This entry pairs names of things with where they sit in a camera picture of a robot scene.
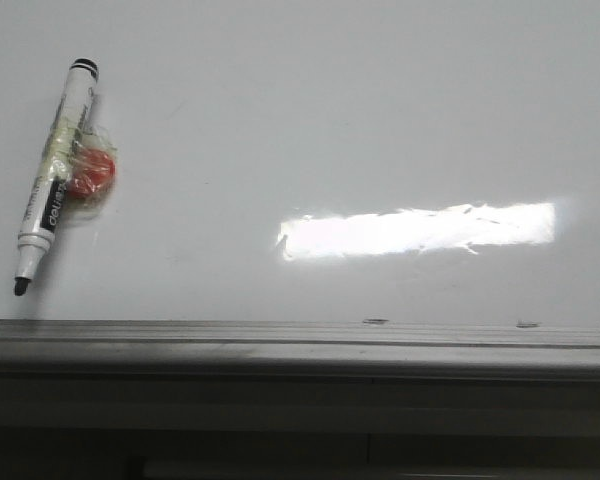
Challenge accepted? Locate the grey aluminium whiteboard frame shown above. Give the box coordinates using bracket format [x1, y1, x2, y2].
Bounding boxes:
[0, 319, 600, 382]

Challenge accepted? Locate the red round magnet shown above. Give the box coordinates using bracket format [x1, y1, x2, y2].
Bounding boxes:
[67, 148, 116, 200]

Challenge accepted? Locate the white black whiteboard marker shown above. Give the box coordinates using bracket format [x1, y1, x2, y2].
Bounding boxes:
[14, 58, 99, 296]

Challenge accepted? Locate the white whiteboard surface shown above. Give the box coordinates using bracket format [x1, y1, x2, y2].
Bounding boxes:
[0, 1, 600, 329]

